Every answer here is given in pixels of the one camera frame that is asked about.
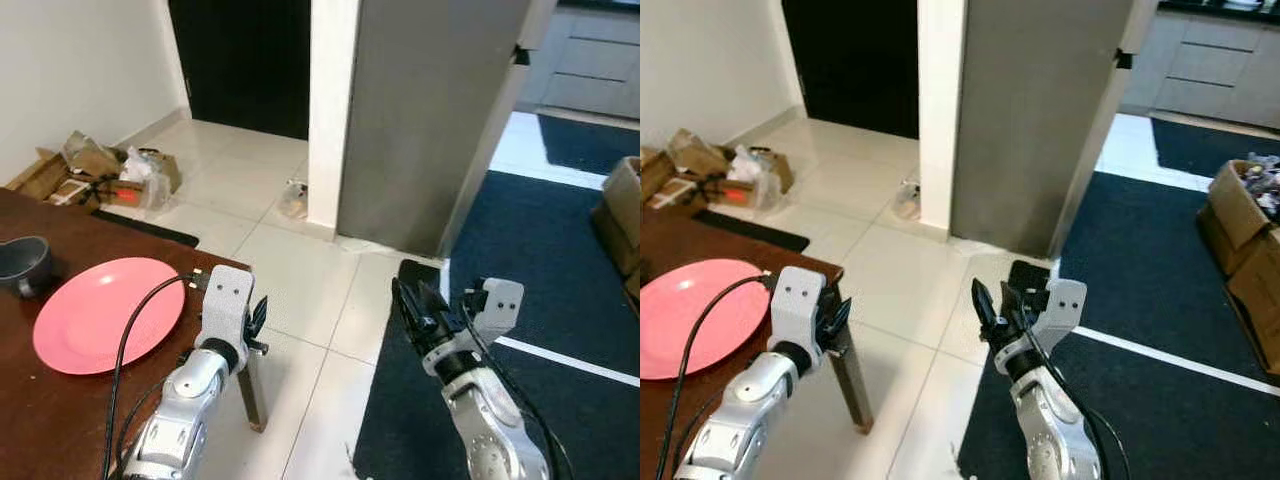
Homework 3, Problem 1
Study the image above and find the pink plate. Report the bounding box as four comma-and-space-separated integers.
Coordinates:
33, 257, 187, 376
640, 258, 772, 381

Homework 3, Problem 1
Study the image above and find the dark brown table leg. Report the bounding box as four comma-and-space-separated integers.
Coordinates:
828, 322, 875, 435
238, 345, 270, 433

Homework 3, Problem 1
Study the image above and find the large dark blue rug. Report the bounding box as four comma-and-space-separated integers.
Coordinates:
352, 170, 641, 480
958, 172, 1280, 480

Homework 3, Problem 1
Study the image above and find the small box with red label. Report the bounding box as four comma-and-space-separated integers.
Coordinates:
712, 177, 761, 209
100, 176, 153, 208

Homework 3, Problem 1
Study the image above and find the white plastic bag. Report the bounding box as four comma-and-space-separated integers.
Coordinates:
726, 146, 773, 186
118, 148, 167, 187

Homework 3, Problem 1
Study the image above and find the grey open door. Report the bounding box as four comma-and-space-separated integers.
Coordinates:
337, 0, 558, 259
950, 0, 1163, 259

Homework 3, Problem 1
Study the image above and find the large cardboard box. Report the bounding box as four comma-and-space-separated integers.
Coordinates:
590, 200, 641, 303
1225, 230, 1280, 377

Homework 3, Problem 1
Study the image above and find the crumpled brown paper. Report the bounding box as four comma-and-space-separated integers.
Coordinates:
62, 130, 123, 179
668, 128, 729, 177

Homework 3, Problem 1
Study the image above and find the open cardboard box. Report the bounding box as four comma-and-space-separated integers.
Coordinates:
5, 140, 183, 213
640, 140, 796, 216

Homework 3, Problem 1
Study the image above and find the small dark blue rug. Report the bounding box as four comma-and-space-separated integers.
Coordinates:
1150, 118, 1280, 181
537, 113, 641, 177

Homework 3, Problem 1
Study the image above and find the dark grey bowl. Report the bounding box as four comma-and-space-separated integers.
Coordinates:
0, 236, 54, 299

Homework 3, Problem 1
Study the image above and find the black door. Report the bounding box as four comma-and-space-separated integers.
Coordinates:
168, 0, 312, 141
782, 0, 920, 140

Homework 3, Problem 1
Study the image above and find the grey drawer cabinet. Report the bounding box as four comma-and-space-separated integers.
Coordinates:
520, 5, 641, 120
1120, 10, 1280, 129

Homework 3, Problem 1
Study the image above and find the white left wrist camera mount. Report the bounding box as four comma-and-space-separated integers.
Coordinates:
198, 265, 254, 348
770, 266, 828, 348

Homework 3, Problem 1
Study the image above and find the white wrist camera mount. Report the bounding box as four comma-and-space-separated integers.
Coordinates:
770, 266, 828, 348
198, 265, 254, 348
465, 278, 525, 341
1030, 278, 1088, 347

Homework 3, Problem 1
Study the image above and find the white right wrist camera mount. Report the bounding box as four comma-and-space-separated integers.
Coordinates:
465, 278, 525, 341
1030, 278, 1088, 347

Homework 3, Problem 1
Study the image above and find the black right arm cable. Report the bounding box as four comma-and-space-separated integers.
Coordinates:
460, 288, 576, 480
1028, 320, 1133, 480

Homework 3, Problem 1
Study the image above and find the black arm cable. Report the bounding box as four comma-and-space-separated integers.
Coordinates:
102, 272, 209, 480
460, 288, 576, 480
1028, 320, 1133, 480
655, 272, 777, 480

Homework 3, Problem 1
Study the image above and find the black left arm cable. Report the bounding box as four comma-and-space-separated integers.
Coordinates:
102, 272, 209, 480
655, 272, 777, 480

